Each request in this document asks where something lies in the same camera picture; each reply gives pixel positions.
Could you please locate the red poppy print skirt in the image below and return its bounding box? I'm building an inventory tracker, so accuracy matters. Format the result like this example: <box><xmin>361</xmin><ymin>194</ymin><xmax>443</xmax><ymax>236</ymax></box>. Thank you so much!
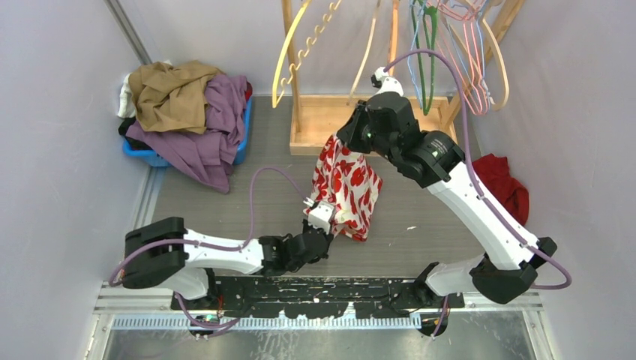
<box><xmin>308</xmin><ymin>134</ymin><xmax>383</xmax><ymax>242</ymax></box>

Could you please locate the yellow hanger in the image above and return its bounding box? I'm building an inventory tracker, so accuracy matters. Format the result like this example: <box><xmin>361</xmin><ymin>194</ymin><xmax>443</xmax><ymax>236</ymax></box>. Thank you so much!
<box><xmin>271</xmin><ymin>0</ymin><xmax>312</xmax><ymax>109</ymax></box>

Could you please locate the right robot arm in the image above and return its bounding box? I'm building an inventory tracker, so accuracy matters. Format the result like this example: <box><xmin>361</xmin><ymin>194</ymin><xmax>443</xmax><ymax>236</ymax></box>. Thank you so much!
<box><xmin>336</xmin><ymin>91</ymin><xmax>557</xmax><ymax>308</ymax></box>

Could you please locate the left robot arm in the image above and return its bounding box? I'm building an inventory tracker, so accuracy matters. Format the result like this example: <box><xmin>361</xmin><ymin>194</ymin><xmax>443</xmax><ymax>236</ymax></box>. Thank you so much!
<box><xmin>111</xmin><ymin>217</ymin><xmax>334</xmax><ymax>310</ymax></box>

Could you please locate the wooden hanger rack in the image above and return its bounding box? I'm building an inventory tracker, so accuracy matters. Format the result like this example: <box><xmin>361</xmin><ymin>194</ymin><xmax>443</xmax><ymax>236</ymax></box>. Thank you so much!
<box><xmin>288</xmin><ymin>1</ymin><xmax>525</xmax><ymax>156</ymax></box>

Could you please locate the wavy wooden hanger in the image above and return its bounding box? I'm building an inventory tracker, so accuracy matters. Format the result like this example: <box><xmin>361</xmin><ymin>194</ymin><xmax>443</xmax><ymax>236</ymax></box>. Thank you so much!
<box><xmin>278</xmin><ymin>1</ymin><xmax>342</xmax><ymax>96</ymax></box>

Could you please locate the orange hanger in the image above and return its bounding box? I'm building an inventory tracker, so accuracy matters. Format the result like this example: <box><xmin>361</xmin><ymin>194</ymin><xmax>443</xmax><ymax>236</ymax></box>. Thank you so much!
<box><xmin>388</xmin><ymin>0</ymin><xmax>400</xmax><ymax>62</ymax></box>

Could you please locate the light wooden hanger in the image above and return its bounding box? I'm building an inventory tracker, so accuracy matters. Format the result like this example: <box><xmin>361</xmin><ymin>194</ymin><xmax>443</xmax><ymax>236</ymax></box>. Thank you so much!
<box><xmin>346</xmin><ymin>0</ymin><xmax>382</xmax><ymax>106</ymax></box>

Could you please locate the beige wooden hanger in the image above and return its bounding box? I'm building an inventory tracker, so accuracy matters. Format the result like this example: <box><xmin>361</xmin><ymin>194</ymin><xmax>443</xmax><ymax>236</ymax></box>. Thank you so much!
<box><xmin>478</xmin><ymin>1</ymin><xmax>510</xmax><ymax>111</ymax></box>

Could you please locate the green hanger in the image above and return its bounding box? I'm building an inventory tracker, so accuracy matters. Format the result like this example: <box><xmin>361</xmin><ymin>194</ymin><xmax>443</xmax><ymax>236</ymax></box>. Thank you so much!
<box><xmin>409</xmin><ymin>0</ymin><xmax>440</xmax><ymax>117</ymax></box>

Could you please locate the pink hanger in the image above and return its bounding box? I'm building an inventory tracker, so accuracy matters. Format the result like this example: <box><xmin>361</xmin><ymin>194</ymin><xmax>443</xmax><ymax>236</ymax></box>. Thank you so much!
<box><xmin>436</xmin><ymin>1</ymin><xmax>491</xmax><ymax>115</ymax></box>

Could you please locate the red garment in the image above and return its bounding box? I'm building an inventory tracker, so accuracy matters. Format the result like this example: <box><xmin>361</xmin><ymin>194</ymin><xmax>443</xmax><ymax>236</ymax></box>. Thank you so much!
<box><xmin>472</xmin><ymin>154</ymin><xmax>530</xmax><ymax>226</ymax></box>

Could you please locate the purple garment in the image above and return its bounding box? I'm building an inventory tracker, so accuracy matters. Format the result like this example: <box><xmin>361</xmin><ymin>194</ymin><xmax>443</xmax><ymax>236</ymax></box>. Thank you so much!
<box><xmin>125</xmin><ymin>74</ymin><xmax>252</xmax><ymax>194</ymax></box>

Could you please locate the blue plastic basket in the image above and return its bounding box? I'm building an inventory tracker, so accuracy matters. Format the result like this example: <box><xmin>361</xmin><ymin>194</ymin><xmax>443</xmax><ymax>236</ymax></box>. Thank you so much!
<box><xmin>122</xmin><ymin>97</ymin><xmax>254</xmax><ymax>168</ymax></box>

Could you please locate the tan garment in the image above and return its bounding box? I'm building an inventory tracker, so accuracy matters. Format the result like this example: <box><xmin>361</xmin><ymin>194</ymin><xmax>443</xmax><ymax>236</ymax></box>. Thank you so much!
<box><xmin>128</xmin><ymin>61</ymin><xmax>223</xmax><ymax>134</ymax></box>

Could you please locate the white garment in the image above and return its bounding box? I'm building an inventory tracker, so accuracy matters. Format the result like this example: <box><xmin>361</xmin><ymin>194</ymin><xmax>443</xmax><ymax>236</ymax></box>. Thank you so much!
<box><xmin>117</xmin><ymin>74</ymin><xmax>137</xmax><ymax>119</ymax></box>

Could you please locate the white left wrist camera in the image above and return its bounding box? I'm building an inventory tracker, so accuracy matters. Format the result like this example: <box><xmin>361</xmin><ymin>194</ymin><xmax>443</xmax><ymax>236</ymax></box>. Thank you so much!
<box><xmin>303</xmin><ymin>197</ymin><xmax>336</xmax><ymax>234</ymax></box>

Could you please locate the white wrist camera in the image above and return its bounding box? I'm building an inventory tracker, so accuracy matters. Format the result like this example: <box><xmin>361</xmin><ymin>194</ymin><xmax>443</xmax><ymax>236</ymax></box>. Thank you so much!
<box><xmin>303</xmin><ymin>197</ymin><xmax>336</xmax><ymax>234</ymax></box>
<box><xmin>370</xmin><ymin>67</ymin><xmax>404</xmax><ymax>96</ymax></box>

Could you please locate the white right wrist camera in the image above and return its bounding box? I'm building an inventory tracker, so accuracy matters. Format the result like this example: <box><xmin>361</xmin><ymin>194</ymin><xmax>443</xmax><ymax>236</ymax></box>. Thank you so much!
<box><xmin>370</xmin><ymin>67</ymin><xmax>404</xmax><ymax>96</ymax></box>

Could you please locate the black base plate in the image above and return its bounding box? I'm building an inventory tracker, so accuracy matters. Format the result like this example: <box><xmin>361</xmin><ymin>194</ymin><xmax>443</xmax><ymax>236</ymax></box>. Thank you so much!
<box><xmin>184</xmin><ymin>276</ymin><xmax>465</xmax><ymax>320</ymax></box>

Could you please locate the light blue wire hanger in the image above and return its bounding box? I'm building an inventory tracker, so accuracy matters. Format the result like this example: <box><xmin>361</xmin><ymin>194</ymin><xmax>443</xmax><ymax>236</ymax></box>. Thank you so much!
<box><xmin>406</xmin><ymin>0</ymin><xmax>491</xmax><ymax>113</ymax></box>

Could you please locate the aluminium rail frame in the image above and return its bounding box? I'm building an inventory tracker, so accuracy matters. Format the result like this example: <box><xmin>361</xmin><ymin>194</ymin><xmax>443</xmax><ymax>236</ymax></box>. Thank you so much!
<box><xmin>84</xmin><ymin>285</ymin><xmax>559</xmax><ymax>359</ymax></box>

